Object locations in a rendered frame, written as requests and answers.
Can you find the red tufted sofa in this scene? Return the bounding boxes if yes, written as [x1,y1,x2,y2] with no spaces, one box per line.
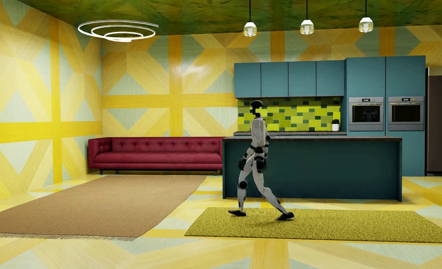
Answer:
[88,137,225,176]

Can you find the white humanoid robot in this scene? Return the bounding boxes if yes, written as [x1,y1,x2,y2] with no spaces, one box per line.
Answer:
[228,100,295,221]

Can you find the dark kitchen counter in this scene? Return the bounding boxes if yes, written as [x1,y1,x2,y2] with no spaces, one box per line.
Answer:
[233,131,347,136]

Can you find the teal kitchen island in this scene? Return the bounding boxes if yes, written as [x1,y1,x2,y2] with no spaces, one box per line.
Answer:
[222,136,403,202]

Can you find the glass pendant lamp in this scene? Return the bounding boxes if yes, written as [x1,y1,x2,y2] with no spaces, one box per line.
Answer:
[300,0,315,36]
[358,0,374,33]
[243,0,258,37]

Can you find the brown woven rug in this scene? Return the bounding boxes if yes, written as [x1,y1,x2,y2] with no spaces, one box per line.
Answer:
[0,175,207,241]

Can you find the stainless built-in oven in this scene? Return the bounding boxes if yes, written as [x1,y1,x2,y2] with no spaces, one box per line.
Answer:
[388,96,425,131]
[348,97,384,132]

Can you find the olive green shag rug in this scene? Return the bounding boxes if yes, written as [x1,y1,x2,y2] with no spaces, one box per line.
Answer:
[185,207,442,244]

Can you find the teal tall oven cabinet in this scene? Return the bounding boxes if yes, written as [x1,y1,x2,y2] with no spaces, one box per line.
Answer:
[341,55,426,177]

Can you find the teal wall cabinets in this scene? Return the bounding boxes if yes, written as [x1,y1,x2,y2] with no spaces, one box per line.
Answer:
[234,60,345,99]

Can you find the spiral ring ceiling light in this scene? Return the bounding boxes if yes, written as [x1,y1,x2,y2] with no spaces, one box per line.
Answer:
[78,20,159,43]

